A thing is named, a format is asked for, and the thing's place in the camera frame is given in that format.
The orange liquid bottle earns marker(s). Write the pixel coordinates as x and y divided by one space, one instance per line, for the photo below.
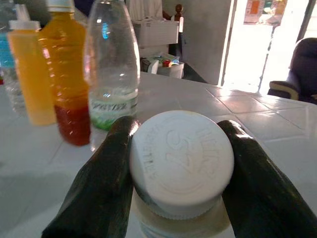
67 74

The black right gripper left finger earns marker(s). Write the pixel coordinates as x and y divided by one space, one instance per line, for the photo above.
99 188

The white lidded Heinz jar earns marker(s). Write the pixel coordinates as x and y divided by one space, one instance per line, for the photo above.
182 158

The white storage crate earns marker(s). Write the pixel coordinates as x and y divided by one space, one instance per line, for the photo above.
156 33

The white tub with packets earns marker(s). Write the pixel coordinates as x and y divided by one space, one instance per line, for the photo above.
171 68

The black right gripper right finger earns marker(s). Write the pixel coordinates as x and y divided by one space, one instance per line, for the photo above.
262 193

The yellow squeeze bottle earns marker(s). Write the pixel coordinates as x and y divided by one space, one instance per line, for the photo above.
31 74

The clear bottle green label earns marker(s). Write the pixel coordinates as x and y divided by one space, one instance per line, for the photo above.
112 62

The clear bottle blue label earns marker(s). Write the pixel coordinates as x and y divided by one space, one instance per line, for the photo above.
8 54

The dark armchair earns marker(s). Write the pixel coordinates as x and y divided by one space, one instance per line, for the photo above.
302 69

